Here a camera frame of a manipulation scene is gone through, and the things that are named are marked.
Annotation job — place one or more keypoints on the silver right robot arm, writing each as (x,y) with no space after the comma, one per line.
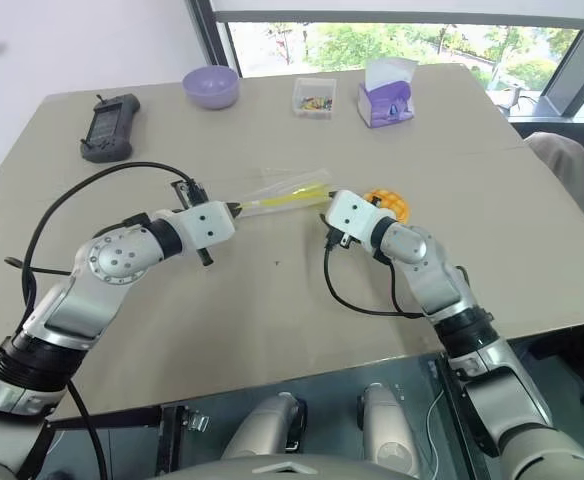
(412,245)

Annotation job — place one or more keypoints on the black handheld remote controller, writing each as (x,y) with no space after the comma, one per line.
(107,130)

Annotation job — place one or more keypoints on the dark window frame post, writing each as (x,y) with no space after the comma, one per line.
(572,75)
(219,35)

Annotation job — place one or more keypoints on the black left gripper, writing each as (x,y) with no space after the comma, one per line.
(192,195)

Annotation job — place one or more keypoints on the purple tissue box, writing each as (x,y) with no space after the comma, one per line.
(387,105)

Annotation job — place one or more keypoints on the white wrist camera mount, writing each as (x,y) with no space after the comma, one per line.
(354,212)
(207,225)

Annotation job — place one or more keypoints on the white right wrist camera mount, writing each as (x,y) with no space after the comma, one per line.
(354,212)

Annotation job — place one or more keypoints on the grey left robot leg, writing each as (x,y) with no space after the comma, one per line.
(267,430)

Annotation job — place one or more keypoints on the orange snack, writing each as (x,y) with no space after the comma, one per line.
(394,205)

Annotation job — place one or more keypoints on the white roller blind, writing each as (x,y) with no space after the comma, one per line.
(422,6)

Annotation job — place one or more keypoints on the dark rounded robot torso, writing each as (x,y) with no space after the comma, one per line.
(292,470)

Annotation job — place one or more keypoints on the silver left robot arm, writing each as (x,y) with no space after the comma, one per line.
(112,255)

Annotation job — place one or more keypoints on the silver metal clamp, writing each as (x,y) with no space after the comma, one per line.
(197,422)

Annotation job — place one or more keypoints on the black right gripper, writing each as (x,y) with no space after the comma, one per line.
(334,236)

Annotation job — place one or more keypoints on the purple bowl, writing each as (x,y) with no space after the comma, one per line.
(211,92)

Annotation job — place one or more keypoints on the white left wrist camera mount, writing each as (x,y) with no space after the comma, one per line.
(207,225)

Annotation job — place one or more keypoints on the grey robot leg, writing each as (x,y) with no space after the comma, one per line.
(267,430)
(387,430)

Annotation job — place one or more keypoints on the grey right robot leg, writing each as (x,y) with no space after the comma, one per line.
(387,430)

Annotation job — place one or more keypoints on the clear box of colourful pieces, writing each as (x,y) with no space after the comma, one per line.
(314,100)

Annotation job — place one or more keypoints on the person's tan trouser leg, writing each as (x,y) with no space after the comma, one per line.
(562,160)

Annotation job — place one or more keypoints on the clear yellow-zip plastic bag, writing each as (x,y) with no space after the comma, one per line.
(282,201)

